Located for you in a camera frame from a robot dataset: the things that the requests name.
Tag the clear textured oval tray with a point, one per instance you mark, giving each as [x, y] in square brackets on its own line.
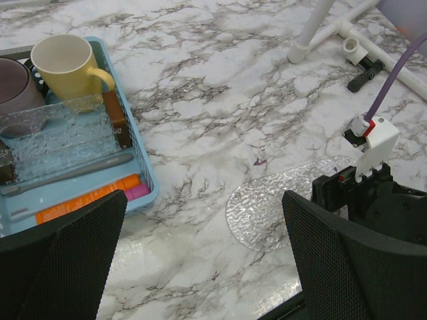
[254, 210]

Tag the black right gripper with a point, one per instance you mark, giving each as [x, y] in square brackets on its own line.
[376, 202]

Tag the grey toothbrush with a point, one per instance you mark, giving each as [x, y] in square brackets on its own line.
[91, 168]

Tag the light blue perforated basket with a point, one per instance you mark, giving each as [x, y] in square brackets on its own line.
[47, 196]

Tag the mauve mug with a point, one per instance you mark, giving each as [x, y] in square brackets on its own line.
[19, 91]

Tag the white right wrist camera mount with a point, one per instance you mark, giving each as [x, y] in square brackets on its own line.
[375, 138]

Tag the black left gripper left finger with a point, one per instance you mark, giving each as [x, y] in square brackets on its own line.
[58, 269]

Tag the white pvc pipe frame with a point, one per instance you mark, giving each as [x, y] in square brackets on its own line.
[312, 35]

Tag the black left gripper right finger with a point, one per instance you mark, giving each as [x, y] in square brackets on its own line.
[350, 272]

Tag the yellow mug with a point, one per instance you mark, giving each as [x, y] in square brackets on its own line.
[68, 66]

